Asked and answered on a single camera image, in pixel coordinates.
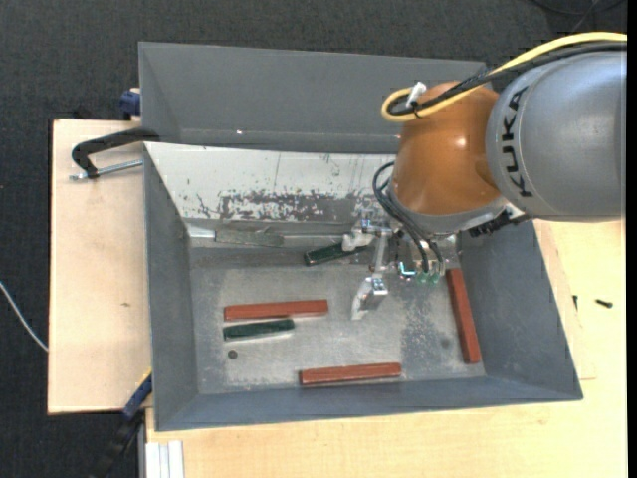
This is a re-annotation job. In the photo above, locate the pale wood flat board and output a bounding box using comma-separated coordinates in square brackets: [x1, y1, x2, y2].
[46, 118, 154, 415]

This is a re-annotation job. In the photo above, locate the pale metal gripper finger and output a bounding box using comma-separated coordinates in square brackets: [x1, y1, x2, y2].
[350, 276, 390, 322]
[341, 232, 374, 254]

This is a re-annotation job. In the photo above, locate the grey metal bin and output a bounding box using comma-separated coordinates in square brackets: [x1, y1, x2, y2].
[136, 41, 584, 433]

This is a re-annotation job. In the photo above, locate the red-brown flat block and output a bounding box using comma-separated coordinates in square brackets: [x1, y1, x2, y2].
[298, 361, 403, 387]
[444, 267, 484, 365]
[223, 299, 330, 324]

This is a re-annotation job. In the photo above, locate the dark green flat block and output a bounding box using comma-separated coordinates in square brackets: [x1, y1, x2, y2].
[303, 241, 350, 268]
[222, 318, 297, 343]

